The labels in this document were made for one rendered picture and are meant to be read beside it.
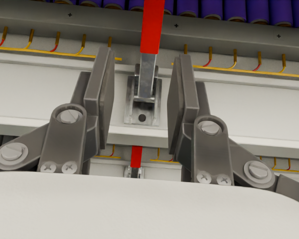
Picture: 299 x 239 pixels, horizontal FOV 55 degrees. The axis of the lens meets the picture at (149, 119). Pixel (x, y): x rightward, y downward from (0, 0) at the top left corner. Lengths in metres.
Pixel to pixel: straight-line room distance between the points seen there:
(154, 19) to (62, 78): 0.10
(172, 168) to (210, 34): 0.22
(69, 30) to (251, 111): 0.16
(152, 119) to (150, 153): 0.19
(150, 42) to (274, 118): 0.12
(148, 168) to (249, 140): 0.19
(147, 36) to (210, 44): 0.07
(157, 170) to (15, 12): 0.26
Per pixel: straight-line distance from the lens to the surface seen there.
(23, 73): 0.25
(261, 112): 0.25
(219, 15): 0.26
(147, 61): 0.20
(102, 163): 0.40
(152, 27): 0.18
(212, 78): 0.24
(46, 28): 0.25
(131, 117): 0.21
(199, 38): 0.24
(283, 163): 0.46
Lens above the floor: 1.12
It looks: 58 degrees down
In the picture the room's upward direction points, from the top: 10 degrees clockwise
